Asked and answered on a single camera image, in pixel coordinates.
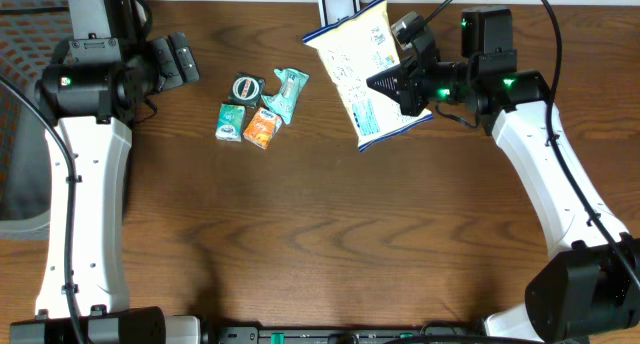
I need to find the yellow wet wipes pack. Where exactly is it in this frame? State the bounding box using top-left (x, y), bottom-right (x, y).
top-left (303, 0), bottom-right (433, 152)

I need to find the teal snack packet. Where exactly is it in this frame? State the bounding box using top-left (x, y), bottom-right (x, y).
top-left (262, 68), bottom-right (310, 125)

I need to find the orange small snack box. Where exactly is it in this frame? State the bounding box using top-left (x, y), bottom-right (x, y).
top-left (243, 108), bottom-right (283, 149)

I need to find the dark green round-label packet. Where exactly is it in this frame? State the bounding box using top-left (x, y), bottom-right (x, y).
top-left (228, 73), bottom-right (265, 109)

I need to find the teal white small box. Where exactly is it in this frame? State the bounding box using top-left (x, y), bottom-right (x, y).
top-left (215, 104), bottom-right (246, 142)

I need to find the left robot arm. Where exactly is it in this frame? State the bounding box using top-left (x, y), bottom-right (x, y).
top-left (9, 0), bottom-right (214, 343)

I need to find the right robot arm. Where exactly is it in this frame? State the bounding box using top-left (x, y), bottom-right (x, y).
top-left (367, 6), bottom-right (639, 343)

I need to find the white barcode scanner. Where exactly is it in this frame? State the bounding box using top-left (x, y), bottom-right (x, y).
top-left (317, 0), bottom-right (360, 27)

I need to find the dark grey plastic basket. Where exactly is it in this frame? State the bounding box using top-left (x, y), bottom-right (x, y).
top-left (1, 0), bottom-right (71, 240)

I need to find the right black cable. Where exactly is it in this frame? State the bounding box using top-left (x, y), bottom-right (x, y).
top-left (422, 0), bottom-right (640, 290)

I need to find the black cable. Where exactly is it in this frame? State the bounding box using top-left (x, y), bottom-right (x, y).
top-left (0, 76), bottom-right (86, 344)
top-left (422, 0), bottom-right (640, 290)

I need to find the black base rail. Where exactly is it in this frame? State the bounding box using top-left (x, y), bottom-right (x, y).
top-left (197, 322), bottom-right (500, 344)

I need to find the left black cable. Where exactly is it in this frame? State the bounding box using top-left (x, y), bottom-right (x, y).
top-left (0, 76), bottom-right (86, 344)

